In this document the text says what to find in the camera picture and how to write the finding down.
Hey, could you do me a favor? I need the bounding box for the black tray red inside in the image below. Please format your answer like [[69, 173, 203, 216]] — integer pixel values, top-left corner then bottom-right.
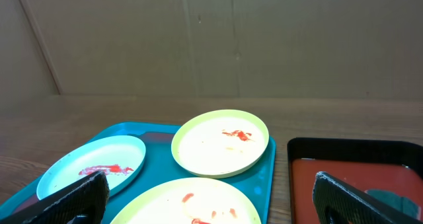
[[287, 138, 422, 223]]

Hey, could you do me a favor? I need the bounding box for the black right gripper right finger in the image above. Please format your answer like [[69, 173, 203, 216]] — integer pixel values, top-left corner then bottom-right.
[[312, 172, 421, 224]]

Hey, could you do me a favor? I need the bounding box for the green pink sponge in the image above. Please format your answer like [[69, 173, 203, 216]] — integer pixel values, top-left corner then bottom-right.
[[365, 189, 421, 220]]

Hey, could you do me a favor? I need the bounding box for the yellow-green plate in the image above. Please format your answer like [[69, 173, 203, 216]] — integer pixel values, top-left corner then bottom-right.
[[112, 177, 261, 224], [171, 109, 270, 178]]

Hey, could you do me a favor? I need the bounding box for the teal plastic tray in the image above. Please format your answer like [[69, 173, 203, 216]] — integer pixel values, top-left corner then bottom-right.
[[1, 122, 276, 223]]

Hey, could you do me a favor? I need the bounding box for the light blue plate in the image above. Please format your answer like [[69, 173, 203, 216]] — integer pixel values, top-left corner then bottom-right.
[[36, 135, 146, 200]]

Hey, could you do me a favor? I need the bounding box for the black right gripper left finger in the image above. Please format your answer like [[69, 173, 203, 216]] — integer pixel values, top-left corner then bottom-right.
[[1, 171, 110, 224]]

